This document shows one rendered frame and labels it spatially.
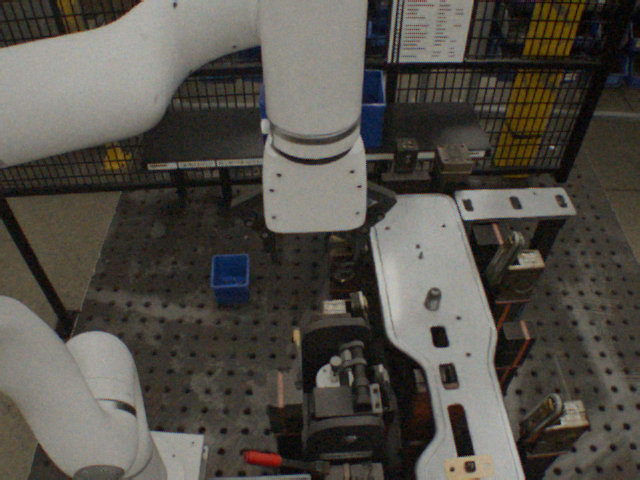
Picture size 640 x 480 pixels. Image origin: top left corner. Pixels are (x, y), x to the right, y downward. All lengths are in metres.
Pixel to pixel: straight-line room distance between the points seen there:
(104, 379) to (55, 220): 2.16
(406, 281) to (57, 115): 0.88
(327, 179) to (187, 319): 1.04
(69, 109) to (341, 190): 0.25
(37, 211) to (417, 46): 2.15
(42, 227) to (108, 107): 2.56
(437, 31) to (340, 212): 1.03
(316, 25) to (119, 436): 0.61
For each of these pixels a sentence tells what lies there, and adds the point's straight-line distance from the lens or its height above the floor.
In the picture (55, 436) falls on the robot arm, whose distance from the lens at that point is 0.82.
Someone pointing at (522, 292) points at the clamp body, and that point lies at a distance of 1.28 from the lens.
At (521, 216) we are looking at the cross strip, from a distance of 1.38.
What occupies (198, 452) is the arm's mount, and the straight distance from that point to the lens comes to 1.25.
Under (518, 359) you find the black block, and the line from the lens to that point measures 1.23.
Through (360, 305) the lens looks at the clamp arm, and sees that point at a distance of 1.01.
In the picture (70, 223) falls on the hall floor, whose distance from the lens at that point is 2.93.
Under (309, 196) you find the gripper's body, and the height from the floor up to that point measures 1.55.
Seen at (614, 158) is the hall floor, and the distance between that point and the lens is 3.49.
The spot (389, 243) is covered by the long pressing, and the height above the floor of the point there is 1.00.
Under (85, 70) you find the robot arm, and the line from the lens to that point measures 0.43.
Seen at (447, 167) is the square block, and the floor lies 1.05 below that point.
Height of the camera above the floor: 1.92
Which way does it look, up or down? 47 degrees down
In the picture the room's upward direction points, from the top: straight up
